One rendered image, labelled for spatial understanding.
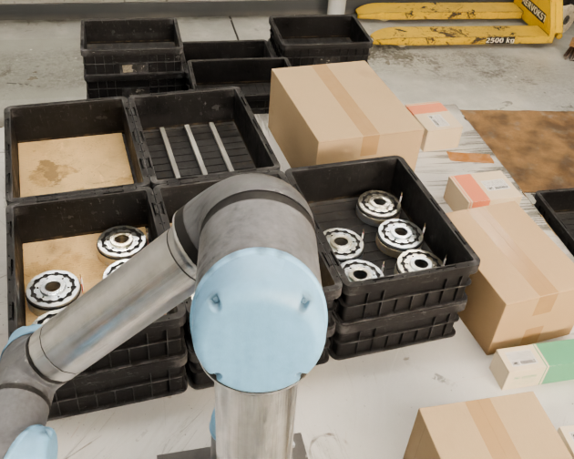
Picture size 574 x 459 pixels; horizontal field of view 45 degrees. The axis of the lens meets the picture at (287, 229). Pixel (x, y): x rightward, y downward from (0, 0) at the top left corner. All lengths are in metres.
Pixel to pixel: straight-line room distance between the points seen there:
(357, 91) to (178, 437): 1.10
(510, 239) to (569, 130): 2.38
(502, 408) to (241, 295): 0.81
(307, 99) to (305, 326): 1.41
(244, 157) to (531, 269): 0.76
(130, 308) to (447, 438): 0.64
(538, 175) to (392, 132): 1.77
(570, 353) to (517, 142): 2.28
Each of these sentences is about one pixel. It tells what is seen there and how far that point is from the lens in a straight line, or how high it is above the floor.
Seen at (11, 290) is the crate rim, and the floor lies 0.93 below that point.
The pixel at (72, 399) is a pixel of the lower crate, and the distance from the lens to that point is 1.38.
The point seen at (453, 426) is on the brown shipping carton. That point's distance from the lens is 1.25.
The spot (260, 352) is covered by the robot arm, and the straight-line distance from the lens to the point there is 0.60.
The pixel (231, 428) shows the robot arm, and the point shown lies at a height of 1.24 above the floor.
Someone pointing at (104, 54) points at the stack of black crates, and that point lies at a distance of 2.90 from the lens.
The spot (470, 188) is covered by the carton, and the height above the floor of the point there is 0.77.
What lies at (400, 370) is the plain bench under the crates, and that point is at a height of 0.70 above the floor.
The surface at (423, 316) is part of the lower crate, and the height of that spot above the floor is 0.80.
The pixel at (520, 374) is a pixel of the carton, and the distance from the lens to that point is 1.53.
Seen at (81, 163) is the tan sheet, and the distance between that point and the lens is 1.81.
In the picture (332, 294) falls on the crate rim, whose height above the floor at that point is 0.92.
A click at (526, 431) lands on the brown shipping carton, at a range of 1.29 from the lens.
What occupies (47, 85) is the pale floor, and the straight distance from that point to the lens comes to 3.94.
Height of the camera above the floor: 1.85
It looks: 40 degrees down
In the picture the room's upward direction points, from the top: 5 degrees clockwise
